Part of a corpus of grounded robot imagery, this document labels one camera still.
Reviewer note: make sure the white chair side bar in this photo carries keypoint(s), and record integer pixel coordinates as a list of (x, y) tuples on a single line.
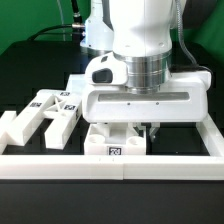
[(5, 121)]

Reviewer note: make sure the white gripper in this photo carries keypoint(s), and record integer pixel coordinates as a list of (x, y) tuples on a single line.
[(108, 99)]

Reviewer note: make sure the white chair seat part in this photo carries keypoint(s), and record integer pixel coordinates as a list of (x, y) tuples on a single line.
[(114, 139)]

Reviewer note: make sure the white base tag plate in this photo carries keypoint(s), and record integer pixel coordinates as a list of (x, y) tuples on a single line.
[(76, 84)]

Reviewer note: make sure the white chair back part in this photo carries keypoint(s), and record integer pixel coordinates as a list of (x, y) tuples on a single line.
[(63, 108)]

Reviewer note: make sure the white U-shaped fence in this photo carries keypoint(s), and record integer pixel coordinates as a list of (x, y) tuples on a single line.
[(210, 167)]

